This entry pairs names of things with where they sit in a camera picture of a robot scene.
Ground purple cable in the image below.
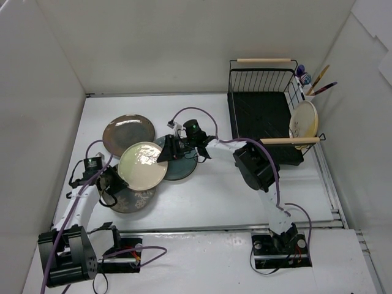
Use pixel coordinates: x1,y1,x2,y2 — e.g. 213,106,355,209
170,107,314,270
39,140,168,288

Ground grey reindeer plate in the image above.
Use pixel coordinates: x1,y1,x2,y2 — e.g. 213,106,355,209
102,187,157,214

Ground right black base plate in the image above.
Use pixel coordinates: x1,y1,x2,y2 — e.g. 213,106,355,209
251,232,312,273

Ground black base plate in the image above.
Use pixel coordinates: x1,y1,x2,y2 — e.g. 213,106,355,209
98,237,143,274
251,232,312,273

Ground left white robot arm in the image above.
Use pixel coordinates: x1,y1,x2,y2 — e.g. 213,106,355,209
38,157,114,288

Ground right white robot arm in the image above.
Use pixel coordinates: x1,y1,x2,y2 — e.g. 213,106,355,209
157,119,298,252

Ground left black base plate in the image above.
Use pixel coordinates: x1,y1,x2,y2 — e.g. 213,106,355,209
98,237,143,274

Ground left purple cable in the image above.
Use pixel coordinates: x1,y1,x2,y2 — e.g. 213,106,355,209
39,140,168,288

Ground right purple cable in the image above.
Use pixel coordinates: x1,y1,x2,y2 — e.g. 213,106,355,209
170,107,314,270

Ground white utensil holder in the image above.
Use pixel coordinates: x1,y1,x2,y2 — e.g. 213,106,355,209
297,78,314,102

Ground pale green plate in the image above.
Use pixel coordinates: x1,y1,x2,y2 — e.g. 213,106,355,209
118,141,168,191

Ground blue-grey ceramic plate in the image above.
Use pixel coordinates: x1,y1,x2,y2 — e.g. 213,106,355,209
153,134,198,181

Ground cream and yellow plate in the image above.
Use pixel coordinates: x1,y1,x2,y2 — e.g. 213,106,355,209
289,100,319,138

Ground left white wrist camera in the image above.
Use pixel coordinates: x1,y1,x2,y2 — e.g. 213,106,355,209
96,152,105,164

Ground blue patterned utensil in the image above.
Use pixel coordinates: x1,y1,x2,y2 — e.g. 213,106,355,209
296,64,311,86

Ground black wire dish rack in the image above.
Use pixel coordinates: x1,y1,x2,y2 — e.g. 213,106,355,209
227,58,326,168

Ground purple utensil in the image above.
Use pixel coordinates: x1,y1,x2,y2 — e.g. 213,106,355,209
311,81,338,96

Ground brown speckled plate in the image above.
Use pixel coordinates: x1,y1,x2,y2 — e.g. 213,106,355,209
102,114,156,157

